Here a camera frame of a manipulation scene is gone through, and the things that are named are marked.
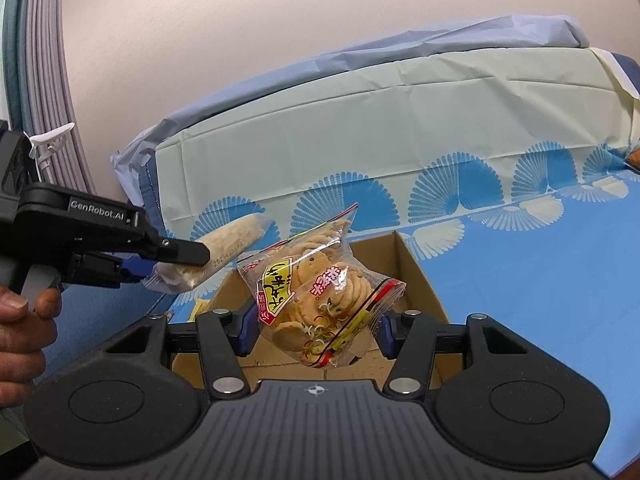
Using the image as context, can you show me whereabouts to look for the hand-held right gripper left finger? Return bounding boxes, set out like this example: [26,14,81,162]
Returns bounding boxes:
[101,302,262,401]

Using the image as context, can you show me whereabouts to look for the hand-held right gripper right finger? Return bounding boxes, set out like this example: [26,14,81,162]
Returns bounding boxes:
[376,310,532,401]

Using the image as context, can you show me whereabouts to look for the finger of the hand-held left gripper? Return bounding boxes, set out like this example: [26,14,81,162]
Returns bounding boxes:
[119,255,163,284]
[142,234,212,269]

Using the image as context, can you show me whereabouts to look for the clear pack of white crackers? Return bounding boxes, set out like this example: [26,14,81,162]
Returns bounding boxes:
[142,212,274,294]

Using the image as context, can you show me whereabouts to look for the brown cardboard box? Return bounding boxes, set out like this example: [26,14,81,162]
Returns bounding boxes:
[169,230,451,392]

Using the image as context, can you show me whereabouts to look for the clear bag of round cookies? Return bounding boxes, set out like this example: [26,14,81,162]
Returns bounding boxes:
[236,203,407,369]

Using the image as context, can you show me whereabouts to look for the person's left hand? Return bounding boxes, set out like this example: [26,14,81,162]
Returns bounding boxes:
[0,285,64,406]

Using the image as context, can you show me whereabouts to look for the white plastic clip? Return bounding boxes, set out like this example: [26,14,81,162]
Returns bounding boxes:
[28,124,77,182]

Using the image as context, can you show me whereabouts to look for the blue fan-print cloth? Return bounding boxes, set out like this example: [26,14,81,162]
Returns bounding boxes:
[150,46,640,473]

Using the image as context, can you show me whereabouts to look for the grey pleated curtain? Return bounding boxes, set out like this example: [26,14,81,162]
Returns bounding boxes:
[0,0,97,197]

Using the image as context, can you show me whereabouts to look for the fan-patterned covered cushion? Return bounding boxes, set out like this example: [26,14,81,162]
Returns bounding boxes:
[110,14,592,211]

